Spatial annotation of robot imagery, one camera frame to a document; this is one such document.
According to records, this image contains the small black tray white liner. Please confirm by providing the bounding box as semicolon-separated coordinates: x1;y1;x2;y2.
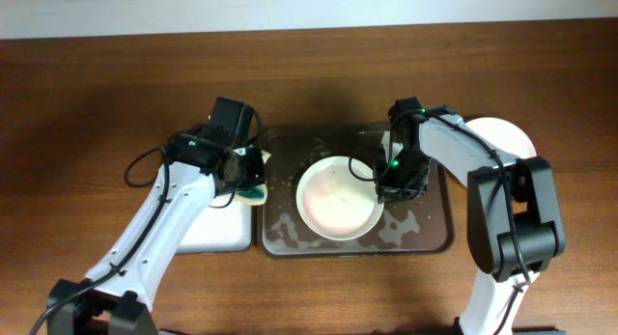
166;131;255;255

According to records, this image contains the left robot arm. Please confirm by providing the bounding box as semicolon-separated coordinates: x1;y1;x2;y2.
30;97;266;334

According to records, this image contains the cream plate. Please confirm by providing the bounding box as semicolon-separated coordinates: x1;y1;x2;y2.
295;156;384;241

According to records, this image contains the large brown tray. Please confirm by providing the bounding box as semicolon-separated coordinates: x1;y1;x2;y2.
257;124;454;259

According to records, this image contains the green yellow sponge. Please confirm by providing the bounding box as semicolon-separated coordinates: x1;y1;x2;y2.
236;147;271;206

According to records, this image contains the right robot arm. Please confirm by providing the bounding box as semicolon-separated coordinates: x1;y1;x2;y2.
372;98;566;334

